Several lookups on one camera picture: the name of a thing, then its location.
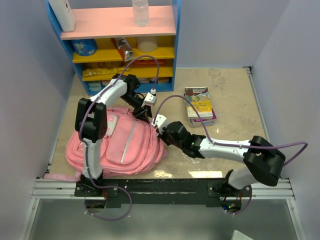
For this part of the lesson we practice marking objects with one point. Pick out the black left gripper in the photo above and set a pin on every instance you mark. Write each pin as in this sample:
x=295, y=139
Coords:
x=143, y=113

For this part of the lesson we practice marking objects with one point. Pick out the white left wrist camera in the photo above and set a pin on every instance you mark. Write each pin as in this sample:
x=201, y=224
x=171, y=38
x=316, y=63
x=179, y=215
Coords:
x=150, y=99

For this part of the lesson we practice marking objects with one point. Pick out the white paper corner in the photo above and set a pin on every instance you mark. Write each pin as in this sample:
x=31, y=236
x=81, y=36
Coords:
x=237, y=235

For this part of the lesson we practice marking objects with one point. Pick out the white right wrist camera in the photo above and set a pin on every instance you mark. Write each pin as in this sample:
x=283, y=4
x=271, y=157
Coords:
x=159, y=122

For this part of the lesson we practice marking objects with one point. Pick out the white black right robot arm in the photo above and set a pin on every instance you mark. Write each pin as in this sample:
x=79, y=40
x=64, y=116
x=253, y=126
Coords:
x=263, y=163

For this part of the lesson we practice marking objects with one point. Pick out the blue snack canister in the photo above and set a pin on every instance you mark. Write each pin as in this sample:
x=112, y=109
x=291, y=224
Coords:
x=84, y=47

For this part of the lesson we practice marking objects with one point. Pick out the pink student backpack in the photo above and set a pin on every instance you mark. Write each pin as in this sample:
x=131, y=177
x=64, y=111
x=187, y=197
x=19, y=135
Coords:
x=130, y=146

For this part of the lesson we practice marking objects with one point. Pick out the pale green tissue pack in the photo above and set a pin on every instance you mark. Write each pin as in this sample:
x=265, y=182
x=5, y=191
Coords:
x=94, y=86

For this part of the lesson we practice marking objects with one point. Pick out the orange flat box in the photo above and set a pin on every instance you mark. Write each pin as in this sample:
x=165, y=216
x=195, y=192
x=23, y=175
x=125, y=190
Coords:
x=150, y=62

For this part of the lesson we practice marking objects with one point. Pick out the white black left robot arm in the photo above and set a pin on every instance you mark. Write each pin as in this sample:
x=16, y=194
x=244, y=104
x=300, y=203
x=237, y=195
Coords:
x=91, y=126

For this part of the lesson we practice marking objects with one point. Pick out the white rectangular device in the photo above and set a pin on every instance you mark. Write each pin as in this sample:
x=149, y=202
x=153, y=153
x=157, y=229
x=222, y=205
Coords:
x=64, y=14

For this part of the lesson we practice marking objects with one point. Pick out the clear plastic water bottle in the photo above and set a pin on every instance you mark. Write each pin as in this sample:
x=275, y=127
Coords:
x=141, y=12

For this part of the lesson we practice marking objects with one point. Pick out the illustrated children's book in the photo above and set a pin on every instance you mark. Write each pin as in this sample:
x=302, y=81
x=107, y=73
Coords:
x=200, y=99

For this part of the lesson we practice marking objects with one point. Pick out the yellow snack packet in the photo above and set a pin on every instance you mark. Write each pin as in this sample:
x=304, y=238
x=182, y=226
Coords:
x=94, y=72

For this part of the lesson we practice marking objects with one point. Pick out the red yellow snack box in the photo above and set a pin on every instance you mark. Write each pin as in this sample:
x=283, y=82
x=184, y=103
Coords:
x=101, y=65

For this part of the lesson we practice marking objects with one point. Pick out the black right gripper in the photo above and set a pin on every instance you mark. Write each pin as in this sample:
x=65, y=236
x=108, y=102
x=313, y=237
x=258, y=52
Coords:
x=162, y=135

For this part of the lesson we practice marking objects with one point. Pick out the blue shelf with coloured boards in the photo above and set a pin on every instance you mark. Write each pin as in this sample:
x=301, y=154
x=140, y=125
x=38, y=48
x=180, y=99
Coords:
x=102, y=24

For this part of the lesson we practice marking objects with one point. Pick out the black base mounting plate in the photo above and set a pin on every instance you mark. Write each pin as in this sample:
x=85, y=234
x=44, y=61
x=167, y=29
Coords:
x=210, y=192

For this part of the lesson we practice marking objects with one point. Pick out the orange silver snack bag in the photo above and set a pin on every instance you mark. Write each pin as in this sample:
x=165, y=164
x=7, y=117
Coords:
x=124, y=48

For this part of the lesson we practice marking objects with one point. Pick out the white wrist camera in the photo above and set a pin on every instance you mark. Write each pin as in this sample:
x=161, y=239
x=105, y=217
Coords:
x=159, y=122
x=150, y=99

